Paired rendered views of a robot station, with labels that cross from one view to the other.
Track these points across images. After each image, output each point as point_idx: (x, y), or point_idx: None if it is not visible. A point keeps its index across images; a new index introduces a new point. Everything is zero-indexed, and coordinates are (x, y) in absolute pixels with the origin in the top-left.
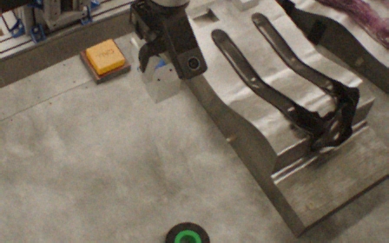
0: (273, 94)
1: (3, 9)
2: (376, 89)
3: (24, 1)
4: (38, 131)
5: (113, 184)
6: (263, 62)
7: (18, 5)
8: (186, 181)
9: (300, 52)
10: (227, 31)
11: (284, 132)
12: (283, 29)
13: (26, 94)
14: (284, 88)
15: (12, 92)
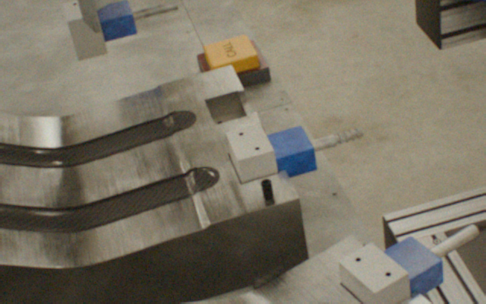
0: (17, 163)
1: (417, 15)
2: None
3: (432, 33)
4: (149, 25)
5: (41, 80)
6: (100, 175)
7: (427, 33)
8: None
9: (95, 237)
10: (184, 131)
11: None
12: (162, 216)
13: (212, 14)
14: (14, 172)
15: (219, 4)
